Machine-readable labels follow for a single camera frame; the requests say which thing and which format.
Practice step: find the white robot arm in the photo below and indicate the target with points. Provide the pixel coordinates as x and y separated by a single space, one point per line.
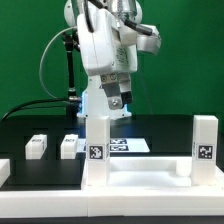
127 13

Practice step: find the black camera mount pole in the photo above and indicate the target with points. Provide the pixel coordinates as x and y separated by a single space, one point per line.
74 101

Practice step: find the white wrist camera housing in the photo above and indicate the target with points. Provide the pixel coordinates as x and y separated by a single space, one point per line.
144 43

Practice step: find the white left fence piece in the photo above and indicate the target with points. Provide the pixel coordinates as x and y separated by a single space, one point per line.
4 170

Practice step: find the white desk tabletop tray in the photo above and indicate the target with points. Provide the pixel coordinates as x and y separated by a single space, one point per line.
159 175

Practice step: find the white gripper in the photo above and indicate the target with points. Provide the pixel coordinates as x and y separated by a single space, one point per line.
102 53

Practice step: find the white front fence wall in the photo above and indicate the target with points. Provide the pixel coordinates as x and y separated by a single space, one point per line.
130 202

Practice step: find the AprilTag marker sheet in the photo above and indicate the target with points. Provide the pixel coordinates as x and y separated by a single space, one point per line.
118 145

